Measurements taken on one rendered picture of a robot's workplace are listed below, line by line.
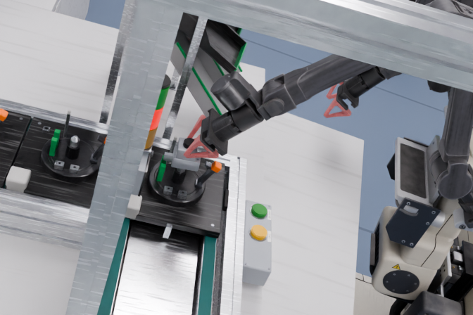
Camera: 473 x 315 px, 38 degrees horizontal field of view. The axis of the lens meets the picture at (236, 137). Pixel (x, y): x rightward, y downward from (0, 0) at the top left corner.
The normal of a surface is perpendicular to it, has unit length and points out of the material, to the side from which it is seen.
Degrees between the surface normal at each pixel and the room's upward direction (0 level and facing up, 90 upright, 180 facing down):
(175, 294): 0
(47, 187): 0
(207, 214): 0
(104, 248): 90
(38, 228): 90
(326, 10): 90
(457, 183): 81
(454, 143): 75
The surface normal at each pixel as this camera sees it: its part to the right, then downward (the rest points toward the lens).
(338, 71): -0.05, 0.49
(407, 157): 0.29, -0.72
